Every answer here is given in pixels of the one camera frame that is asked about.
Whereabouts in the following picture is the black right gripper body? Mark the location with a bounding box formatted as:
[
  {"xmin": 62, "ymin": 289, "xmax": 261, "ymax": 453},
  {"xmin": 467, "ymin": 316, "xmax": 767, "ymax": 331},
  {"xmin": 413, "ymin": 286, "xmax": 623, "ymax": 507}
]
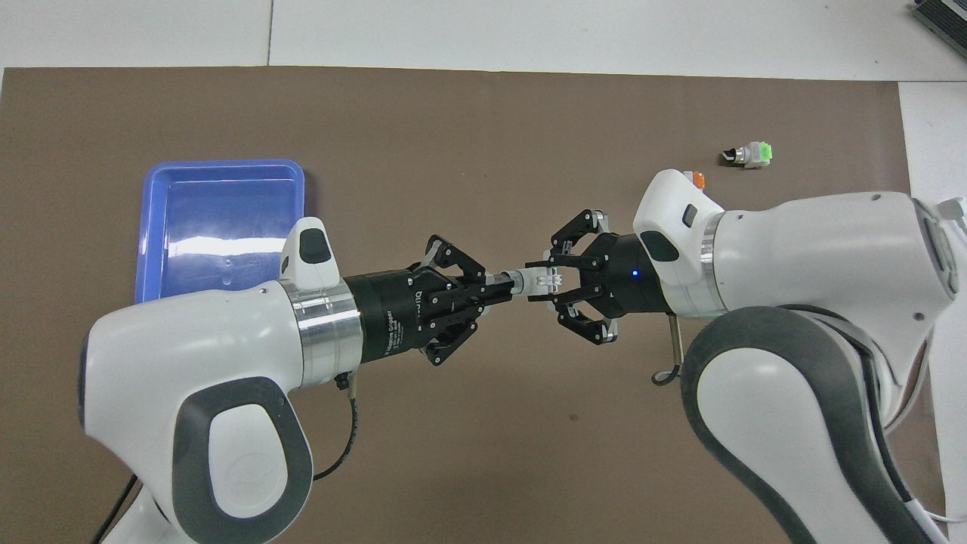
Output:
[{"xmin": 596, "ymin": 232, "xmax": 674, "ymax": 319}]

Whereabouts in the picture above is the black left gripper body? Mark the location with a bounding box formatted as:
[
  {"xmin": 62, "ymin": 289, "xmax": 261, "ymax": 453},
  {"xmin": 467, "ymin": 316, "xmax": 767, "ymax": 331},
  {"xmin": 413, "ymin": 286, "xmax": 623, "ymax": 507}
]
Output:
[{"xmin": 343, "ymin": 264, "xmax": 462, "ymax": 364}]

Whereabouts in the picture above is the white green selector switch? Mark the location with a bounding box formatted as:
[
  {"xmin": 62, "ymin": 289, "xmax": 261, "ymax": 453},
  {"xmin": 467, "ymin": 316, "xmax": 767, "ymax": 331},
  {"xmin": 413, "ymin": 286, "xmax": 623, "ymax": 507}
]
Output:
[{"xmin": 491, "ymin": 269, "xmax": 566, "ymax": 300}]

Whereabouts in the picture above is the brown table mat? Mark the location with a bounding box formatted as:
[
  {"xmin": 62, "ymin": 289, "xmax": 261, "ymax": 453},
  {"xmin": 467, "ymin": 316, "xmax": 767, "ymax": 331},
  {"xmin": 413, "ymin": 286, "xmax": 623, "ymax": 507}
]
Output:
[{"xmin": 0, "ymin": 66, "xmax": 945, "ymax": 544}]

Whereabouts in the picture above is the blue plastic tray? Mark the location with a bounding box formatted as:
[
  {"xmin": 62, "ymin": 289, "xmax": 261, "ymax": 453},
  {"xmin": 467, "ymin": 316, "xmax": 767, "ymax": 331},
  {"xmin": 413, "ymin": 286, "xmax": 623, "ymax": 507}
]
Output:
[{"xmin": 134, "ymin": 158, "xmax": 306, "ymax": 304}]

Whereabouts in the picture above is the grey ribbed device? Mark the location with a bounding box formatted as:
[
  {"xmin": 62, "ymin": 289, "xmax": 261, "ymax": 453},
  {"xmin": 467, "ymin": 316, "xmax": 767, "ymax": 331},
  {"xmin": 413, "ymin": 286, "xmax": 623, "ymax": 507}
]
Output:
[{"xmin": 910, "ymin": 0, "xmax": 967, "ymax": 58}]

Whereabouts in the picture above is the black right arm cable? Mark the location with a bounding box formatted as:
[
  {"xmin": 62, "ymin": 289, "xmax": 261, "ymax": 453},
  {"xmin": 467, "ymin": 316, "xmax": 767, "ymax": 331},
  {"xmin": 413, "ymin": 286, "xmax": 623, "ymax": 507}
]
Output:
[{"xmin": 651, "ymin": 314, "xmax": 684, "ymax": 387}]

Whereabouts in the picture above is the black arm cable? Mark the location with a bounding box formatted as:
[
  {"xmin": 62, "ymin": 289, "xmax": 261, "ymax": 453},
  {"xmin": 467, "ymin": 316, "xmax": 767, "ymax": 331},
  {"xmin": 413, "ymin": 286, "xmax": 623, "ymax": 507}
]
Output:
[
  {"xmin": 312, "ymin": 372, "xmax": 362, "ymax": 481},
  {"xmin": 651, "ymin": 314, "xmax": 684, "ymax": 387}
]

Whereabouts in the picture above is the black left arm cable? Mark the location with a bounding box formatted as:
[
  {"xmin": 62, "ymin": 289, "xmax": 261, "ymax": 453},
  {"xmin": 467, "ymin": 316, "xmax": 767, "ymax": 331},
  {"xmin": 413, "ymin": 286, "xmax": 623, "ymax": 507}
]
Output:
[{"xmin": 312, "ymin": 372, "xmax": 362, "ymax": 481}]

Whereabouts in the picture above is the green switch with black knob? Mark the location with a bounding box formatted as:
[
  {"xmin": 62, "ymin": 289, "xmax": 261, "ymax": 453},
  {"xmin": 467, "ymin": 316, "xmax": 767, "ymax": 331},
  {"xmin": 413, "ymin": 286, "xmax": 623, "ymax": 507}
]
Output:
[{"xmin": 720, "ymin": 141, "xmax": 774, "ymax": 169}]

